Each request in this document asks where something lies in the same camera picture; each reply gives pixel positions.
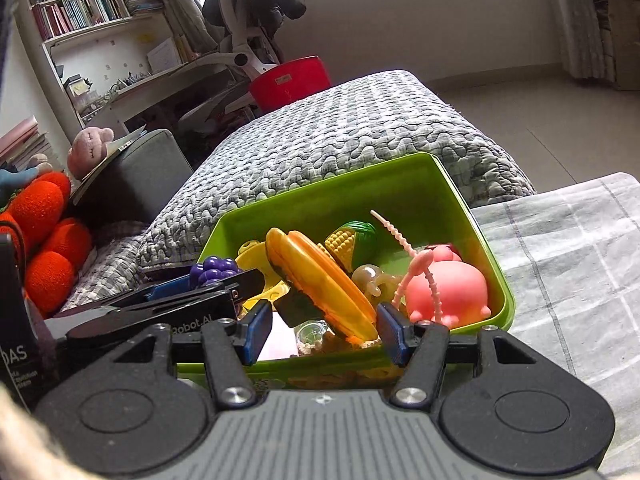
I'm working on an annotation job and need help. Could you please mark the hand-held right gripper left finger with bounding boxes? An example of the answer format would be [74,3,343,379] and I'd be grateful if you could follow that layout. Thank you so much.
[99,304,274,408]

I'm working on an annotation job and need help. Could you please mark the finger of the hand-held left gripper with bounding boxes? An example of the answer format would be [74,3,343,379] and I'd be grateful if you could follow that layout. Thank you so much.
[107,266,202,311]
[64,268,267,351]

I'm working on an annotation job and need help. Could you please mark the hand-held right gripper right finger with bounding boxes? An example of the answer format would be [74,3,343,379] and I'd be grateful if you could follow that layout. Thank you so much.
[375,301,567,408]

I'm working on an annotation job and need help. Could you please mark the purple toy grapes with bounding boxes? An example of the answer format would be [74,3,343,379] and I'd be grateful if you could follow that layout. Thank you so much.
[190,256,243,288]

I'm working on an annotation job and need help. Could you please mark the amber toy octopus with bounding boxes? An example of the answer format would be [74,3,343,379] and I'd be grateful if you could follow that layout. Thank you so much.
[351,264,401,301]

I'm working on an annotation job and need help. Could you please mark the pink toy pig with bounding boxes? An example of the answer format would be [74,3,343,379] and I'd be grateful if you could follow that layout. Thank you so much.
[404,244,490,330]

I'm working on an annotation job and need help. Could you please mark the yellow toy funnel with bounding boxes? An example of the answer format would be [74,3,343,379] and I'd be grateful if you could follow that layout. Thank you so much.
[235,240,291,321]

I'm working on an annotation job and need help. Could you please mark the orange toy disc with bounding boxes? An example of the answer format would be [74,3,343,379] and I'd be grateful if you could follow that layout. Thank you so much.
[265,227,378,346]

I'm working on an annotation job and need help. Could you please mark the toy corn cob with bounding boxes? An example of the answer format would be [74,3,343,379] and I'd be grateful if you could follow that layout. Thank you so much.
[325,221,377,270]

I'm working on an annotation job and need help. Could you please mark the green plastic box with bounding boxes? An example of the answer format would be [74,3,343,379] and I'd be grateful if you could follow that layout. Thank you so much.
[175,152,516,392]

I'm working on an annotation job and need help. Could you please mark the person's left forearm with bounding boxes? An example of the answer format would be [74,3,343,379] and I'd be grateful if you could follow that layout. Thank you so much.
[0,385,96,480]

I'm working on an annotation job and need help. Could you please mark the grey quilted sofa cover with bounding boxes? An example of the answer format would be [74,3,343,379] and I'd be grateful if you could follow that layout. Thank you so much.
[60,220,151,317]

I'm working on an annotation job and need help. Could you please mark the orange plush cushion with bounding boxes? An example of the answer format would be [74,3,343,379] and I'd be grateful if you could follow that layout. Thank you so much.
[0,171,93,318]

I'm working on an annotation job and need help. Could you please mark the pink plush toy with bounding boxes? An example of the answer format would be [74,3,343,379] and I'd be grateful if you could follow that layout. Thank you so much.
[67,126,115,181]

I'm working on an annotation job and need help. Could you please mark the blue plush toy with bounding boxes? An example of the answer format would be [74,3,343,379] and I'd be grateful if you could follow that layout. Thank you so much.
[0,155,53,206]

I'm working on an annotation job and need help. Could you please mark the grey checked bed sheet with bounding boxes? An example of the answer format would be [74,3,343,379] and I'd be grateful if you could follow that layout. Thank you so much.
[470,172,640,476]

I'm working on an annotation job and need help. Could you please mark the stack of books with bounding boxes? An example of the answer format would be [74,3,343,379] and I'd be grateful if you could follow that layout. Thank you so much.
[0,115,53,171]

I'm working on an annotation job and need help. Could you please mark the grey quilted cushion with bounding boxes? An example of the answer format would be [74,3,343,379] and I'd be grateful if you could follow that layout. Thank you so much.
[135,70,537,271]

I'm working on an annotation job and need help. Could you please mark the red plastic stool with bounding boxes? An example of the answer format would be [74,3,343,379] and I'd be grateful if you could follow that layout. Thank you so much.
[248,56,333,113]

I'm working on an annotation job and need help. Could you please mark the white office chair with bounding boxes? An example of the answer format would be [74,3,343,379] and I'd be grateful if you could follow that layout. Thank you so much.
[170,0,308,161]

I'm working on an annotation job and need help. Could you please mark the white bookshelf desk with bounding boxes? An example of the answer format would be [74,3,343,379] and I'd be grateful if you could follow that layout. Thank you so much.
[15,0,251,131]

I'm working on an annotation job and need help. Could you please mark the row of books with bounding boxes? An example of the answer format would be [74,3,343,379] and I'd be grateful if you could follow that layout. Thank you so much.
[25,0,166,41]

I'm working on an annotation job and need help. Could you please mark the grey curtain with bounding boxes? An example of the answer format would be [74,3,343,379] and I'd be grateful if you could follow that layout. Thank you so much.
[557,0,616,81]

